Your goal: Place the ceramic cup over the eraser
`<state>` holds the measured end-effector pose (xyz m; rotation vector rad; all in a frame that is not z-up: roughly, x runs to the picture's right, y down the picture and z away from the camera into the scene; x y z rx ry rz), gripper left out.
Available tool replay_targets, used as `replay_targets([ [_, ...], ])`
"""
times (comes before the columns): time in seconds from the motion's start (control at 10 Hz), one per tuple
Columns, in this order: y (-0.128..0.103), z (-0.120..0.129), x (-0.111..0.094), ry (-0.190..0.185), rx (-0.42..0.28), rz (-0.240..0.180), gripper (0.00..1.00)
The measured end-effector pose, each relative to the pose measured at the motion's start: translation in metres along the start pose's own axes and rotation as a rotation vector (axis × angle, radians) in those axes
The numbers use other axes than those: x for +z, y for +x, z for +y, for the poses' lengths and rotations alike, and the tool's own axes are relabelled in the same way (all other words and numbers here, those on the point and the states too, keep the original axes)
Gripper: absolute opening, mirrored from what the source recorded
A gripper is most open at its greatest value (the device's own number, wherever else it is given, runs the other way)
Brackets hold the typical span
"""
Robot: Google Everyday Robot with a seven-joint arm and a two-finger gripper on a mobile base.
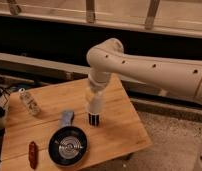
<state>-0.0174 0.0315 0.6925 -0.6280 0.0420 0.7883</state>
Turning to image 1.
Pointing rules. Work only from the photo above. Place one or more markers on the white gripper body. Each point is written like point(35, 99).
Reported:
point(94, 93)

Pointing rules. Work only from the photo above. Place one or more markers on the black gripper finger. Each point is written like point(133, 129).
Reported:
point(97, 120)
point(91, 119)

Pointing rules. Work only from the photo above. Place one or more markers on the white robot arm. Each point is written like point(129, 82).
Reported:
point(179, 76)

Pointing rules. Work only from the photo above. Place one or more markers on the wooden table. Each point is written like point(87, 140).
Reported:
point(120, 130)

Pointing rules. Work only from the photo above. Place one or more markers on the clear plastic bottle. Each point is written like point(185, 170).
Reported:
point(29, 102)

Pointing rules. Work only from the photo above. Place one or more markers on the black frying pan blue handle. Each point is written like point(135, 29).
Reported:
point(68, 144)

